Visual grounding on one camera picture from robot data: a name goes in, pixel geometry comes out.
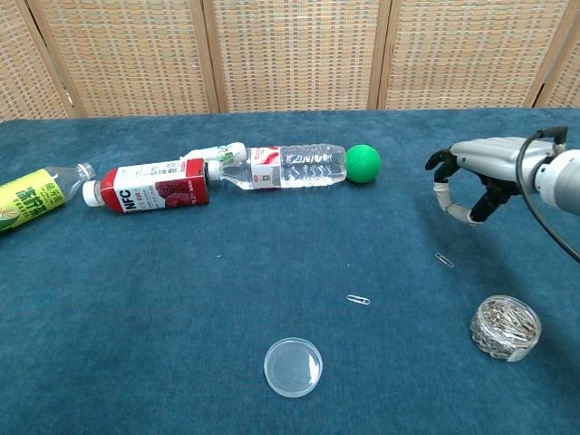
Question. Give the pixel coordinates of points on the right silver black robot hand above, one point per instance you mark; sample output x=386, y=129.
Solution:
x=489, y=158

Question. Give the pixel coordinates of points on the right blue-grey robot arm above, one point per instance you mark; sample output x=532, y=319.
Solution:
x=562, y=179

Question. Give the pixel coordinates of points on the container of paper clips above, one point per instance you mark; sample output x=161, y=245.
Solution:
x=505, y=328

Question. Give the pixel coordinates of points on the woven folding screen panel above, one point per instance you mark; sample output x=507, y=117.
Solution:
x=27, y=68
x=127, y=54
x=294, y=54
x=471, y=54
x=566, y=77

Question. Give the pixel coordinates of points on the paper clip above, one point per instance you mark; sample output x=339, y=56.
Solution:
x=444, y=259
x=358, y=299

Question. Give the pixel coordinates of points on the green ball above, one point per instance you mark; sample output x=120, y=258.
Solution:
x=362, y=163

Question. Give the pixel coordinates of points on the clear water bottle red label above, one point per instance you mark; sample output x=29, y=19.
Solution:
x=299, y=167

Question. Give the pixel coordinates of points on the small white yogurt bottle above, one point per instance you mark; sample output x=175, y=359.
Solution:
x=226, y=151

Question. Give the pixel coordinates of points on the clear round plastic lid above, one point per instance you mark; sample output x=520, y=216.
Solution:
x=293, y=367

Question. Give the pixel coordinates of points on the red juice bottle white cap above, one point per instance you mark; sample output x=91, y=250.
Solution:
x=149, y=190

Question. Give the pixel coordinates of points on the blue table cloth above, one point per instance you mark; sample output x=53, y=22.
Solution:
x=181, y=317

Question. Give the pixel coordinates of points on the green label plastic bottle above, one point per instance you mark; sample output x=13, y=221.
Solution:
x=31, y=199

